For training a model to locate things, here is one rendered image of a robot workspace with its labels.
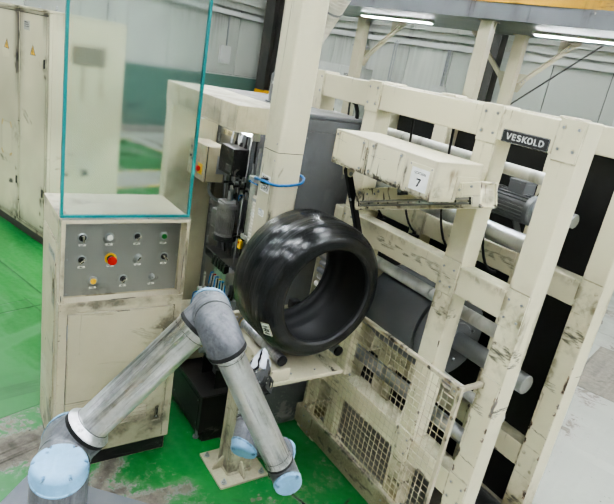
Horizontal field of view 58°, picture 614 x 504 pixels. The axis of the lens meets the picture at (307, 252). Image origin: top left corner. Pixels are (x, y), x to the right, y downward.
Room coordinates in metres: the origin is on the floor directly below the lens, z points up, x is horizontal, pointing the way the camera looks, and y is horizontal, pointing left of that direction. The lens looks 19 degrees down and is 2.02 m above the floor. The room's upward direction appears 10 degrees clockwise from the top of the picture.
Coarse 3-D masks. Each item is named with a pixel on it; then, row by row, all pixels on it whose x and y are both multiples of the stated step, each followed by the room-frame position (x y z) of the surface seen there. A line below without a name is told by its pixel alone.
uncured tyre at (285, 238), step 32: (288, 224) 2.03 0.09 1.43; (320, 224) 2.01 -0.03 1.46; (256, 256) 1.96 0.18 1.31; (288, 256) 1.89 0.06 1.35; (352, 256) 2.31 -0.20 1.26; (256, 288) 1.87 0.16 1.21; (288, 288) 1.87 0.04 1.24; (320, 288) 2.32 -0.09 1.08; (352, 288) 2.28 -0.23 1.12; (256, 320) 1.88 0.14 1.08; (288, 320) 2.22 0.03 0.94; (320, 320) 2.25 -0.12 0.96; (352, 320) 2.09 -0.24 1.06; (288, 352) 1.94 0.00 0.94
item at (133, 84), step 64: (128, 0) 2.21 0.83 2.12; (192, 0) 2.36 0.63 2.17; (64, 64) 2.08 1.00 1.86; (128, 64) 2.22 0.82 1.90; (192, 64) 2.38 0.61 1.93; (64, 128) 2.08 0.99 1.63; (128, 128) 2.23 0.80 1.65; (192, 128) 2.39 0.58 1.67; (64, 192) 2.09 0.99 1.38; (128, 192) 2.24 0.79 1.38
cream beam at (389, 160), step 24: (336, 144) 2.38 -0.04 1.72; (360, 144) 2.26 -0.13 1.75; (384, 144) 2.15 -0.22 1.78; (408, 144) 2.28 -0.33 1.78; (360, 168) 2.23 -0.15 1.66; (384, 168) 2.12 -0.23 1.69; (408, 168) 2.02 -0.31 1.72; (432, 168) 1.93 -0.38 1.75; (456, 168) 1.97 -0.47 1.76; (480, 168) 2.05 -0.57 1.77; (408, 192) 2.00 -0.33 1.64; (432, 192) 1.92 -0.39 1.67; (456, 192) 1.99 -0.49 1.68
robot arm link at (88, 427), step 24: (216, 288) 1.56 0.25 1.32; (192, 312) 1.46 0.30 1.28; (168, 336) 1.44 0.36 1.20; (192, 336) 1.44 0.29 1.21; (144, 360) 1.41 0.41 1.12; (168, 360) 1.41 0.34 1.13; (120, 384) 1.39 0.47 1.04; (144, 384) 1.39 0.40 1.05; (96, 408) 1.36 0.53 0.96; (120, 408) 1.37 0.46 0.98; (48, 432) 1.35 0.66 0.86; (72, 432) 1.32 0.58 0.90; (96, 432) 1.34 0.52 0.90
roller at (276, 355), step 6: (240, 324) 2.18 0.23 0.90; (246, 324) 2.16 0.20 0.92; (246, 330) 2.14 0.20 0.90; (252, 330) 2.11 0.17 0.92; (252, 336) 2.09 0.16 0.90; (258, 336) 2.07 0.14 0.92; (258, 342) 2.05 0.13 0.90; (264, 342) 2.02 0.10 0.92; (270, 348) 1.98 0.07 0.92; (270, 354) 1.96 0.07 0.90; (276, 354) 1.95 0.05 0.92; (282, 354) 1.95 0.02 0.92; (276, 360) 1.93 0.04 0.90; (282, 360) 1.93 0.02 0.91
